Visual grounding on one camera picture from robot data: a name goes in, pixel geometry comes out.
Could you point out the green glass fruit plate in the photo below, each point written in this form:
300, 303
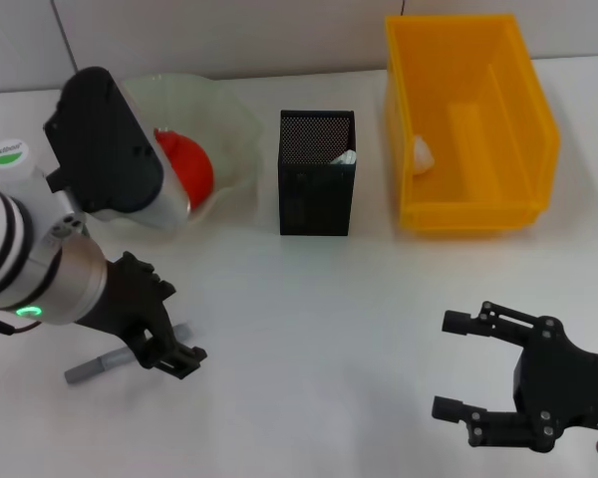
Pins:
229, 134

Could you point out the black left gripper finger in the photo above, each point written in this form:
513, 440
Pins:
164, 286
179, 358

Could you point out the green utility knife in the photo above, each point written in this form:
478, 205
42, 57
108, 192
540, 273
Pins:
345, 158

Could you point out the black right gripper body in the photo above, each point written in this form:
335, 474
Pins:
563, 378

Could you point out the yellow plastic bin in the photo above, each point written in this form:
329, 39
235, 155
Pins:
478, 149

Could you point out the red pomegranate toy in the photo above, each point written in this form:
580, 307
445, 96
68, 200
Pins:
194, 169

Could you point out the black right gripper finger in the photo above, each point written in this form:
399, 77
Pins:
478, 323
493, 423

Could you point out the white paper ball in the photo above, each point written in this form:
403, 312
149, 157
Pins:
422, 157

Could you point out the black mesh pen holder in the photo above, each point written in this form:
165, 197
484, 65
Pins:
316, 199

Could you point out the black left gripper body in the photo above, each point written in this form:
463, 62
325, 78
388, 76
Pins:
129, 299

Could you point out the silver marker pen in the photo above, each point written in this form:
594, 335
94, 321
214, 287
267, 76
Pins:
89, 368

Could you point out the clear green-label water bottle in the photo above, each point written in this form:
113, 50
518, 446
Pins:
10, 159

